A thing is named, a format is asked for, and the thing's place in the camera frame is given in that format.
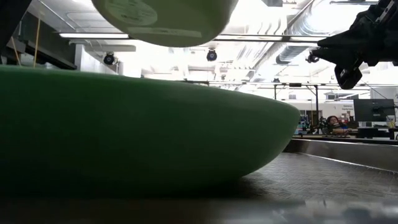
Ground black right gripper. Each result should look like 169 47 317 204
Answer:
310 0 398 91

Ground grey-beige bowl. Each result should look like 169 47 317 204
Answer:
91 0 240 49

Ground green plate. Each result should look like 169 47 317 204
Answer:
0 64 302 200

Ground dark brown plastic tray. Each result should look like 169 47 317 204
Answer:
0 138 398 224

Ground black overhead crossbeam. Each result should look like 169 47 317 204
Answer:
58 32 332 44

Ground black computer monitor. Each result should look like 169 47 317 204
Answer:
353 98 396 123

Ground person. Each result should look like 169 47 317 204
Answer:
322 114 358 136

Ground yellow extension cable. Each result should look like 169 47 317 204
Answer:
10 17 42 68

